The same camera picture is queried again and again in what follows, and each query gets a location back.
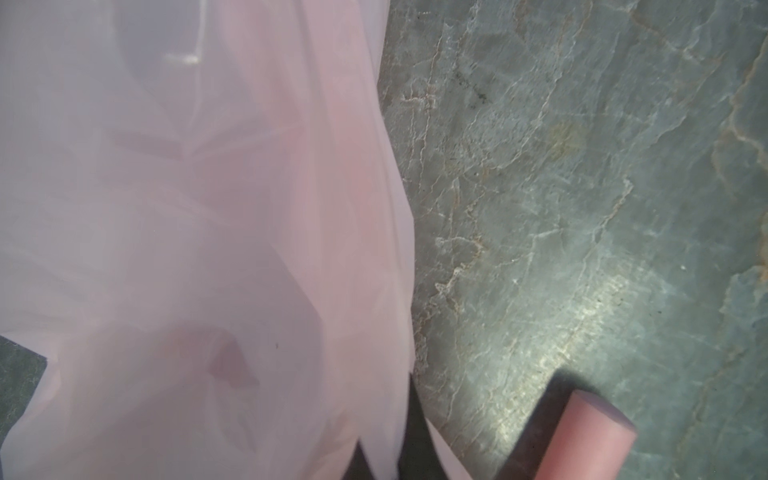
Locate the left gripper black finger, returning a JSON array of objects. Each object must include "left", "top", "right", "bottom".
[{"left": 342, "top": 376, "right": 448, "bottom": 480}]

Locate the purple scoop with pink handle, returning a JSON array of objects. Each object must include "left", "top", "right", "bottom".
[{"left": 535, "top": 390, "right": 637, "bottom": 480}]

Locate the pink plastic bag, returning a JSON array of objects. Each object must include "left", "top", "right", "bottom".
[{"left": 0, "top": 0, "right": 475, "bottom": 480}]

